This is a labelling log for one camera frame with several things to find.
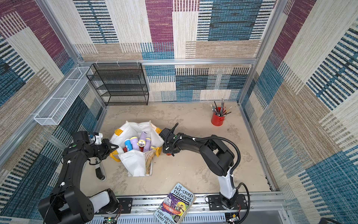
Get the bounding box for blue flashlight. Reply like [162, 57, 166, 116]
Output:
[125, 139, 133, 152]

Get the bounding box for purple flashlight lone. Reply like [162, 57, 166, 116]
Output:
[143, 138, 151, 153]

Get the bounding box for purple flashlight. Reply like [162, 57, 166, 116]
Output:
[138, 132, 147, 147]
[130, 136, 140, 151]

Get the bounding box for white tote bag yellow handles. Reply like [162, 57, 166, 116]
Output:
[110, 121, 164, 177]

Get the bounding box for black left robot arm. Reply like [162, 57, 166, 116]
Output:
[38, 131, 120, 224]

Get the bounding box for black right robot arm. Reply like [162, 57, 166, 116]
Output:
[159, 123, 250, 210]

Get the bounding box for red pencil cup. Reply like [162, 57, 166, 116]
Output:
[211, 107, 225, 127]

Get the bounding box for treehouse paperback book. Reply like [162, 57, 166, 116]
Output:
[154, 183, 196, 224]

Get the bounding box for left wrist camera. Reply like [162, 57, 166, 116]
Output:
[89, 133, 103, 145]

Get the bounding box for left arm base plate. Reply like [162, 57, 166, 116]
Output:
[113, 197, 133, 215]

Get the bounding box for black wire mesh shelf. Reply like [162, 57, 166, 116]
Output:
[86, 63, 149, 106]

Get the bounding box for white wire mesh basket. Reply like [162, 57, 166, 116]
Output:
[34, 67, 90, 126]

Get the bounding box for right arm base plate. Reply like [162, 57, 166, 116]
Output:
[206, 194, 248, 211]

